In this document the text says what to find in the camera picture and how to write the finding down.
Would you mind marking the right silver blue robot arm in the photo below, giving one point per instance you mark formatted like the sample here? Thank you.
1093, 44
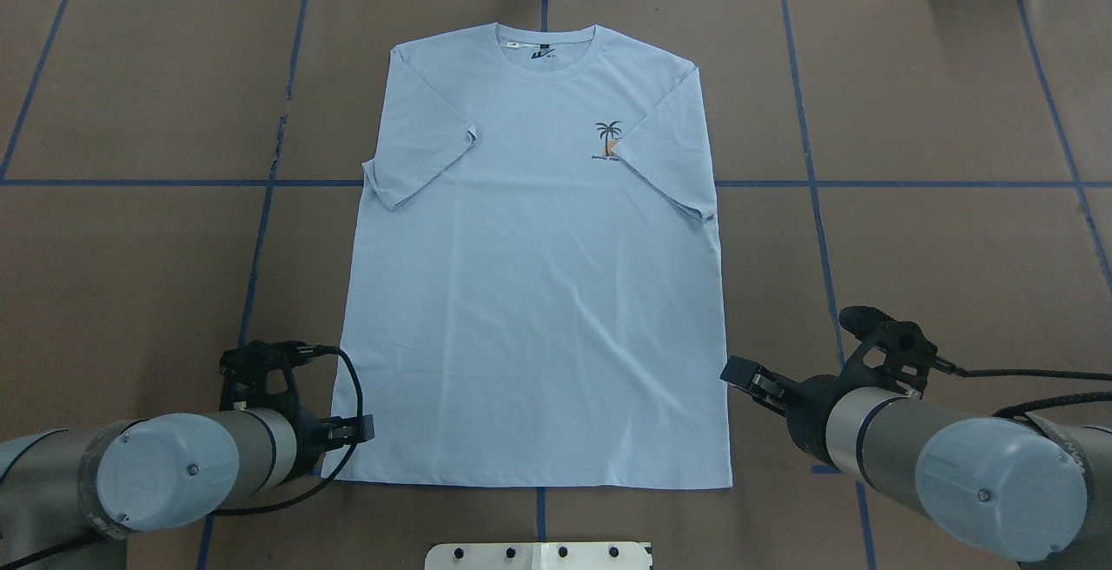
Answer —
1025, 488

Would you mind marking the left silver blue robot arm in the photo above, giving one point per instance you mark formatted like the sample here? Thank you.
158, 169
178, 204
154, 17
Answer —
72, 499

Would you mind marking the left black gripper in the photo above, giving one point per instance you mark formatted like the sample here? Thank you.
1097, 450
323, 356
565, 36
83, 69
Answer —
306, 446

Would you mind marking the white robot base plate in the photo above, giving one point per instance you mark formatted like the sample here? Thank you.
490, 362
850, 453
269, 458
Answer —
541, 555

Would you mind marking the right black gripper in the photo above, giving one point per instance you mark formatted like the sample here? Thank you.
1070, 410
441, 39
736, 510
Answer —
804, 408

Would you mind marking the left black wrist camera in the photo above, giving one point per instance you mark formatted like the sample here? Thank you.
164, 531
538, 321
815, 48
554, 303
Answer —
260, 374

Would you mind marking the light blue t-shirt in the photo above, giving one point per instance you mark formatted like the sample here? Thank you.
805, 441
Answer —
536, 295

